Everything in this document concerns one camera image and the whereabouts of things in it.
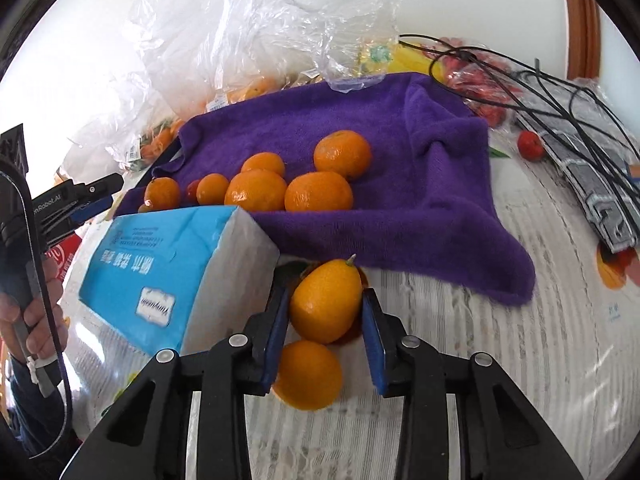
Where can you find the person's left forearm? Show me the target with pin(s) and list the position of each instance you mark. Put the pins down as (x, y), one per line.
(30, 410)

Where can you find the bag of red fruits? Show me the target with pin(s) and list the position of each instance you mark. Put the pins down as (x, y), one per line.
(475, 85)

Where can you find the large round orange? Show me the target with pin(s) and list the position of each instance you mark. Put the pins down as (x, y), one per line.
(318, 192)

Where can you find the wooden door frame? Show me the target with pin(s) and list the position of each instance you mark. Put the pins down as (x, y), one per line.
(580, 25)

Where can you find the grey patterned pouch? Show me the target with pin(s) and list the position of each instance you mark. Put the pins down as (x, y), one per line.
(590, 185)

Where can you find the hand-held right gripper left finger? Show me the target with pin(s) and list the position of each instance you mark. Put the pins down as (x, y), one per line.
(277, 340)

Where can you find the red box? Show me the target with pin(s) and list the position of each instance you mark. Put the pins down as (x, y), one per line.
(65, 260)

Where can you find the large orange with green stem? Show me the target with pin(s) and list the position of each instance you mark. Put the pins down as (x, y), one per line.
(326, 302)

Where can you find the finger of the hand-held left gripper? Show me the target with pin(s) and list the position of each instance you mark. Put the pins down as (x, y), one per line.
(87, 212)
(97, 186)

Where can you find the person's left hand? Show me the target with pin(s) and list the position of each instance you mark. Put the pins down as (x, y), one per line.
(42, 335)

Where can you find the purple towel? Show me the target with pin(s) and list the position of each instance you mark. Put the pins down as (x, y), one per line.
(425, 210)

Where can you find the yellow snack package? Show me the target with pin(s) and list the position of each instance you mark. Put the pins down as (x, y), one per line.
(405, 60)

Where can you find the blue tissue pack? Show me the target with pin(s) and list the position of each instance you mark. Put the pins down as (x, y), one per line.
(150, 270)

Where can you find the crumpled clear plastic bag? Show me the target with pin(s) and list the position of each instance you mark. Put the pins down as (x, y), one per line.
(260, 25)

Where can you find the medium orange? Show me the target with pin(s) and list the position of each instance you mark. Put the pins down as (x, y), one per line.
(256, 192)
(343, 154)
(307, 377)
(263, 162)

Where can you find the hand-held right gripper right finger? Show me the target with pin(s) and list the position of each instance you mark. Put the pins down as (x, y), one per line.
(372, 345)

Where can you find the small orange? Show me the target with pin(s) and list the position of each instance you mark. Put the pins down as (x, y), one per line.
(212, 189)
(161, 193)

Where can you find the plastic bag with oranges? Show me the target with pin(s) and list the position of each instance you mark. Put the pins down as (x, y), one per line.
(125, 125)

